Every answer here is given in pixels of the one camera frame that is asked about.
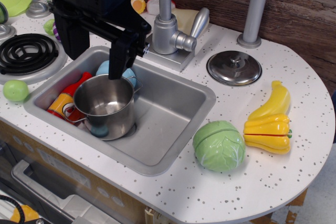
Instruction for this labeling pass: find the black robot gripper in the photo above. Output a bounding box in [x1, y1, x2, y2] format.
[49, 0, 151, 80]

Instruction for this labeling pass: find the round steel pot lid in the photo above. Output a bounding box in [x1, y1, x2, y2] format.
[206, 50, 262, 87]

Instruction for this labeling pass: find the stainless steel pot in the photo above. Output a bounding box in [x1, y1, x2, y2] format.
[73, 74, 143, 141]

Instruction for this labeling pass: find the light blue toy vegetable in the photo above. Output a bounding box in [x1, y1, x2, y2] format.
[96, 60, 137, 88]

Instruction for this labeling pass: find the purple toy onion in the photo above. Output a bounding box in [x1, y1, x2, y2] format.
[52, 22, 61, 42]

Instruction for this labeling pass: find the yellow toy corn piece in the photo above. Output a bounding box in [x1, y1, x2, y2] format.
[131, 0, 146, 14]

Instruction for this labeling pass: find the red white toy cheese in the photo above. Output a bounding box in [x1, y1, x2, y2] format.
[146, 0, 176, 15]

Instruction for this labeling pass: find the red ketchup toy bottle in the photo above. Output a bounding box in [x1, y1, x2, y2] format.
[47, 72, 92, 124]

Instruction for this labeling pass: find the grey stove knob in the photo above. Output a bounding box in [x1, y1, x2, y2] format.
[26, 2, 50, 19]

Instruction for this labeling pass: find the grey toy faucet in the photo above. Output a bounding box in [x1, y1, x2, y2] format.
[143, 0, 209, 72]

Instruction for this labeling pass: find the front black stove burner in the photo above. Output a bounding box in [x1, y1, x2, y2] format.
[1, 34, 68, 84]

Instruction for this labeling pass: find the cream toy cheese wedge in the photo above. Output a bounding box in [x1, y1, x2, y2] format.
[172, 8, 198, 35]

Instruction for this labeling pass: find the grey toy sink basin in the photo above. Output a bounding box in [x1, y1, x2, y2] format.
[24, 46, 216, 176]

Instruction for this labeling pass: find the grey stove knob left edge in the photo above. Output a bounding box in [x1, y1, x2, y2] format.
[0, 24, 17, 43]

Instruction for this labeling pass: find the green toy lime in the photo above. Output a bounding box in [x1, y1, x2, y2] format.
[3, 80, 29, 102]

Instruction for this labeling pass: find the grey support pole right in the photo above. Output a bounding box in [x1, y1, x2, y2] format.
[237, 0, 266, 49]

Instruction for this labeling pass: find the green toy cabbage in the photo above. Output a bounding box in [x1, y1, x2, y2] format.
[193, 121, 246, 172]

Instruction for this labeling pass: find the yellow toy below counter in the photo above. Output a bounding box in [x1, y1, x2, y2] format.
[10, 205, 39, 223]

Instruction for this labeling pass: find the yellow toy banana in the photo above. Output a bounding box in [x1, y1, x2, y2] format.
[248, 81, 291, 121]

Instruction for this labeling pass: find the yellow toy bell pepper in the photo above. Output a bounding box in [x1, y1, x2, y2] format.
[243, 114, 291, 154]

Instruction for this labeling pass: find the grey oven door handle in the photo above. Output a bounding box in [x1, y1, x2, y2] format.
[11, 160, 117, 223]

